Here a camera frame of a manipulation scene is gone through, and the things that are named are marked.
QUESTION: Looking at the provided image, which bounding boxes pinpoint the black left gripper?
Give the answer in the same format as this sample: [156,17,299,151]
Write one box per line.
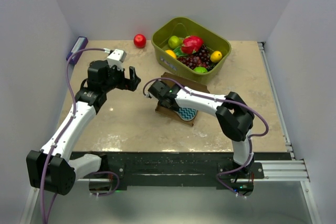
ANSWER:
[102,62,140,93]

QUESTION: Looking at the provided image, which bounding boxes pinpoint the blue zigzag sponge cloth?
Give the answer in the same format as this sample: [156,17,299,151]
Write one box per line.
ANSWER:
[176,108,198,122]

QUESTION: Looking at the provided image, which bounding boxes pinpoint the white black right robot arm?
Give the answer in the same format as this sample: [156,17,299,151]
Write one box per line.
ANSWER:
[144,78,254,178]

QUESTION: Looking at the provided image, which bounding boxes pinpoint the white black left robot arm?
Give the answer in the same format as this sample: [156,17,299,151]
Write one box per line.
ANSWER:
[26,60,141,195]

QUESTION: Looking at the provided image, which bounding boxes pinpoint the purple rectangular box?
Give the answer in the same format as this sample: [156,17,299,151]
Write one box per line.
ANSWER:
[66,36,88,66]

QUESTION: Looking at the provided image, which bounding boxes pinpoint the orange fruit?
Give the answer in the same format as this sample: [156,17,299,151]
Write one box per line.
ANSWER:
[165,50,177,59]

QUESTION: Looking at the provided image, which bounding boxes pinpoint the green lime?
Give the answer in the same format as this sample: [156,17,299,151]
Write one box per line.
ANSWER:
[194,66,208,73]

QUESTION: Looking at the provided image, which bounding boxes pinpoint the red apple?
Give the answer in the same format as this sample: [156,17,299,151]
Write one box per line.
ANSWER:
[133,34,146,48]

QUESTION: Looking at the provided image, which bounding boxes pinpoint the purple grape bunch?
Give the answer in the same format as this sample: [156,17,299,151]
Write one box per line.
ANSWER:
[177,45,215,71]

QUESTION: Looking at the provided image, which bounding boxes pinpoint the green apple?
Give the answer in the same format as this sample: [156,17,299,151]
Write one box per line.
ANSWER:
[168,36,183,49]

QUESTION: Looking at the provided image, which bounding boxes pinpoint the red dragon fruit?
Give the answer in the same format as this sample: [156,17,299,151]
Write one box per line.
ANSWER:
[181,36,203,55]

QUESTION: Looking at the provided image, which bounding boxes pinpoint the yellow lemon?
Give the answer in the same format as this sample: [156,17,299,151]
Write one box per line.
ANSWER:
[210,51,223,63]

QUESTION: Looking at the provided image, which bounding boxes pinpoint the green plastic tub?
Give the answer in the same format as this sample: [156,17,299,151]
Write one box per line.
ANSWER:
[152,17,232,84]

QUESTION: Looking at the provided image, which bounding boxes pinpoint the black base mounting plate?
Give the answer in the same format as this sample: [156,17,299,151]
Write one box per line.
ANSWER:
[96,152,291,192]

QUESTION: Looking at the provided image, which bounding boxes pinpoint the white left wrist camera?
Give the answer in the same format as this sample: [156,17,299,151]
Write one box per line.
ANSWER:
[107,49,127,71]

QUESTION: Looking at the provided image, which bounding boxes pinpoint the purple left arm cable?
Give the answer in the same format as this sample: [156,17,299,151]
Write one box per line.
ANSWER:
[39,48,111,224]

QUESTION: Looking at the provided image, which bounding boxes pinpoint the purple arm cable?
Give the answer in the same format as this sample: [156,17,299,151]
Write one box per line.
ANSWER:
[39,48,111,224]
[142,77,270,200]

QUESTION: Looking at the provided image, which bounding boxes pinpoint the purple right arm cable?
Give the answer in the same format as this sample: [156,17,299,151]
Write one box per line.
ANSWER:
[142,77,270,200]

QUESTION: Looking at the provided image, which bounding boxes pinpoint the aluminium rail frame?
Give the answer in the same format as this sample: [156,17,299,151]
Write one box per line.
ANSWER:
[19,41,322,224]

